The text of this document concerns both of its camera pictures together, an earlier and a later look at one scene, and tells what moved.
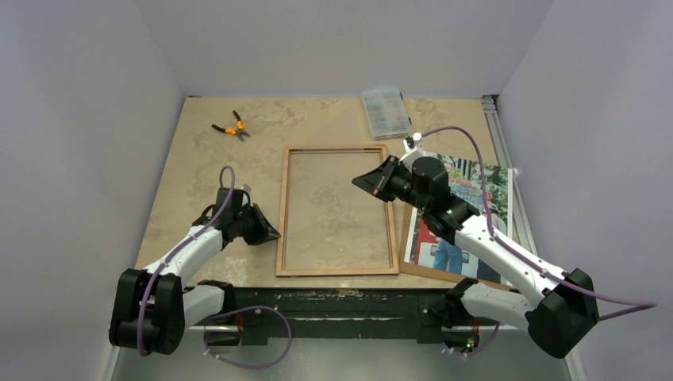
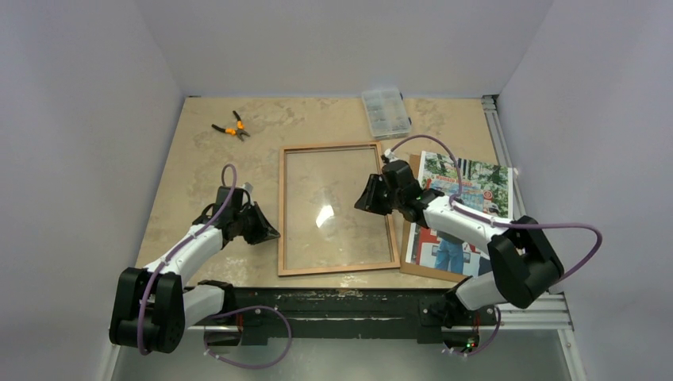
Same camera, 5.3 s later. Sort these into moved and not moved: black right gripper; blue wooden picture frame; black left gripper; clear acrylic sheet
Moved: black right gripper
Not moved: clear acrylic sheet; blue wooden picture frame; black left gripper
